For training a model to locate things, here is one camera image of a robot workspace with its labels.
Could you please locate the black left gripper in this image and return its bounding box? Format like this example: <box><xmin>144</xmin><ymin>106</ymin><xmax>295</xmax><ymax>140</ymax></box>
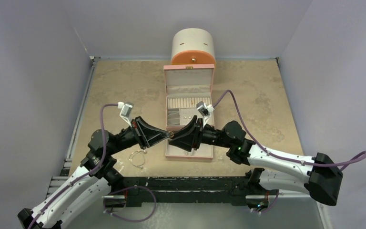
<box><xmin>107</xmin><ymin>116</ymin><xmax>171</xmax><ymax>156</ymax></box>

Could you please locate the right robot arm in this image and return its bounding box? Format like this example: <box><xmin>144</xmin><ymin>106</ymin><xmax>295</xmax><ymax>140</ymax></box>
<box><xmin>169</xmin><ymin>117</ymin><xmax>343</xmax><ymax>206</ymax></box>

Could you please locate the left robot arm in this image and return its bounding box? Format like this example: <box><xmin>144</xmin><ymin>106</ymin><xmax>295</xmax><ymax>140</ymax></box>
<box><xmin>18</xmin><ymin>116</ymin><xmax>173</xmax><ymax>229</ymax></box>

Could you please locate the pink jewelry box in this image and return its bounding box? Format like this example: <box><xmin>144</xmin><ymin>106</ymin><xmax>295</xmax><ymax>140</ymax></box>
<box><xmin>163</xmin><ymin>64</ymin><xmax>215</xmax><ymax>131</ymax></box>

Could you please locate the pink box pull-out drawer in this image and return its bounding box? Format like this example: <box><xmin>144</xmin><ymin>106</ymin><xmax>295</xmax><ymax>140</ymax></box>
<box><xmin>165</xmin><ymin>138</ymin><xmax>214</xmax><ymax>160</ymax></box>

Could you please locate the silver pearl bangle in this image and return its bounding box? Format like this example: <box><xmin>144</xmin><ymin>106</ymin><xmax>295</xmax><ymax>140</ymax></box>
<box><xmin>128</xmin><ymin>150</ymin><xmax>147</xmax><ymax>169</ymax></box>

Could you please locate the round beige orange box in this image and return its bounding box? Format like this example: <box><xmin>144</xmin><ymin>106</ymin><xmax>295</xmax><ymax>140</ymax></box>
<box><xmin>171</xmin><ymin>28</ymin><xmax>216</xmax><ymax>65</ymax></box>

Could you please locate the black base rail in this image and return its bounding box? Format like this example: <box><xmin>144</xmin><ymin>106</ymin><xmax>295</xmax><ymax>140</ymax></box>
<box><xmin>93</xmin><ymin>176</ymin><xmax>280</xmax><ymax>208</ymax></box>

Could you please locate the aluminium frame rail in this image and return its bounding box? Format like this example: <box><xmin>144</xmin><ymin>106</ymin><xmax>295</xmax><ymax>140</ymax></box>
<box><xmin>38</xmin><ymin>57</ymin><xmax>105</xmax><ymax>229</ymax></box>

